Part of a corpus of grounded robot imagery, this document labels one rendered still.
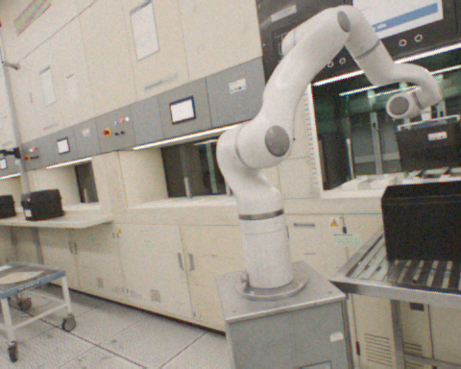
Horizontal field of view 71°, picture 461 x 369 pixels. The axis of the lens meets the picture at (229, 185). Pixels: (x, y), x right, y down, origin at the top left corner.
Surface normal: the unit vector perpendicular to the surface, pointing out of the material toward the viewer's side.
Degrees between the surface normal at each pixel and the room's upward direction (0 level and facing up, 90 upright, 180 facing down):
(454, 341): 90
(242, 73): 90
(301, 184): 90
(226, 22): 90
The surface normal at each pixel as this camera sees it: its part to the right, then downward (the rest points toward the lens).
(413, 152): -0.65, 0.21
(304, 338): 0.12, 0.06
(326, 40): 0.04, 0.52
